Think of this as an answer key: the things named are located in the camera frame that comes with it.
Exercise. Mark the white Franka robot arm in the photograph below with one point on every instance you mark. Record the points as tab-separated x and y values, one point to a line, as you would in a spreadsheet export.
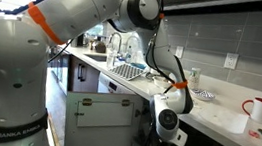
10	68

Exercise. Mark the open cabinet door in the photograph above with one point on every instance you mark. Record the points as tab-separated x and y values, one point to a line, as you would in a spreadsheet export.
100	129

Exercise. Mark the blue patterned small dish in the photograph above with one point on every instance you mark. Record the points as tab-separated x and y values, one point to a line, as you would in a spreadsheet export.
203	95

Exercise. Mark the plain white paper sheet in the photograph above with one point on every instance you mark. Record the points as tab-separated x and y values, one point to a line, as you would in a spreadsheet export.
222	119

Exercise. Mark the small spice bottle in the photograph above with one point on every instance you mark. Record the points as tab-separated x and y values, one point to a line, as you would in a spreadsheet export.
194	79

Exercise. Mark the steel dishwasher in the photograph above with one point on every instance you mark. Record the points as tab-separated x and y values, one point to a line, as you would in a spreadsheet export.
112	86

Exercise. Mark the black white checkerboard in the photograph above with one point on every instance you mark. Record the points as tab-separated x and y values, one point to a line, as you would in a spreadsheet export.
127	72

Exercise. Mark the pink candy wrapper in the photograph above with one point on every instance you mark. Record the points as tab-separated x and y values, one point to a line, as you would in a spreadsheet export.
253	134

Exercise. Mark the clear plastic water bottle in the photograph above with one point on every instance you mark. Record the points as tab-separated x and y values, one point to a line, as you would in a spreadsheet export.
111	59

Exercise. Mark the kitchen sink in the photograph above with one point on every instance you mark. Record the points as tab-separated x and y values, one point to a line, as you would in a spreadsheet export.
96	58

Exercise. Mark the chrome faucet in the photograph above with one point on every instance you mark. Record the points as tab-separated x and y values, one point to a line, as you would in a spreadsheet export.
116	41
131	41

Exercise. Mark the brown round object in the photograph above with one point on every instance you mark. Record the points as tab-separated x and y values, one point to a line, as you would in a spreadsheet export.
100	47

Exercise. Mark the white wall outlet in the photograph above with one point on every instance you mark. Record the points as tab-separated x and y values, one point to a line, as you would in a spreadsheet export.
179	52
231	60

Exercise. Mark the dark wall shelf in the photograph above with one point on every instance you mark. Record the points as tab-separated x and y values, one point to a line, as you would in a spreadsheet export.
230	4

